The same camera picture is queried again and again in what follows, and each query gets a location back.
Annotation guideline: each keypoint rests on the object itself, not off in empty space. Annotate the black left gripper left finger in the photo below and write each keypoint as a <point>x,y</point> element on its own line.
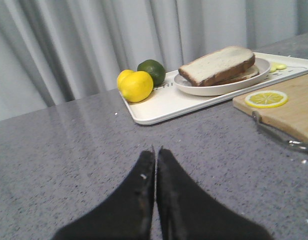
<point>126,214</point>

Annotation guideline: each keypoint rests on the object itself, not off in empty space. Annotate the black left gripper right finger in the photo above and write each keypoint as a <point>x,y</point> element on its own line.
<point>187,212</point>

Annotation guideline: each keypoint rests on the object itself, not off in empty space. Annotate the bread slice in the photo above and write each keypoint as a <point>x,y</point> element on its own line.
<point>218,66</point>
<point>249,73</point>

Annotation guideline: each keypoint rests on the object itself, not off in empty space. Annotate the white round plate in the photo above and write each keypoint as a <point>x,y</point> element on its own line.
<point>185,86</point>

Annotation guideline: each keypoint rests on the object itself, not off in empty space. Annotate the white bear-print tray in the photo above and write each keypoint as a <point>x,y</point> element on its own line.
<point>167,101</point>

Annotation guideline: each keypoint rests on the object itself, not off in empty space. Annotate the yellow lemon front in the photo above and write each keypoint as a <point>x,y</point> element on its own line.
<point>136,86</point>

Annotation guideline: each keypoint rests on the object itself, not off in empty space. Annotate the yellow lemon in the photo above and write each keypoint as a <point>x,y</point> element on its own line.
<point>136,86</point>
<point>123,74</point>

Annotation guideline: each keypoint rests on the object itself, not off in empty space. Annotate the lemon slice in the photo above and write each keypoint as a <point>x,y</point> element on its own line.
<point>266,99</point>

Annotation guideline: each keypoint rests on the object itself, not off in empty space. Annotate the yellow lemon rear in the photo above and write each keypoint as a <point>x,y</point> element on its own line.
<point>123,74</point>

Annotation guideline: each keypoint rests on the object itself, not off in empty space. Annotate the green lime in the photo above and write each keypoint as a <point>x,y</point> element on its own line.
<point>155,69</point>

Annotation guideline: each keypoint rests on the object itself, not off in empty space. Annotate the yellow plastic fork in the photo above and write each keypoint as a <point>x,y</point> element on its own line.
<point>279,66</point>

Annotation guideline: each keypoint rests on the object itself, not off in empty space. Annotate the metal cutting board handle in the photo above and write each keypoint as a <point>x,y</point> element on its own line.
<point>293,144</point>

